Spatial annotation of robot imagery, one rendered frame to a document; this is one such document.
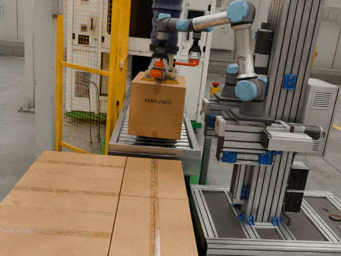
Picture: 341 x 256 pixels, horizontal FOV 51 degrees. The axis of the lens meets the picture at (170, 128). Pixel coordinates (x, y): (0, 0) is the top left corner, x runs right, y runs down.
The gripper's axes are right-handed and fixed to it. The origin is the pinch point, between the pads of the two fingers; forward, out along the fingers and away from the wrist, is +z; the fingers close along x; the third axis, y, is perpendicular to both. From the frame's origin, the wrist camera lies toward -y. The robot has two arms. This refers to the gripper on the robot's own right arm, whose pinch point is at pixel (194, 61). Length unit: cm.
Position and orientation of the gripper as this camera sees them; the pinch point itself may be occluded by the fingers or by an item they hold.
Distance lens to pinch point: 319.6
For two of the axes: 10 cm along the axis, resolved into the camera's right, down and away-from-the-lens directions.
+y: -0.3, 3.0, -9.5
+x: 10.0, 0.9, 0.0
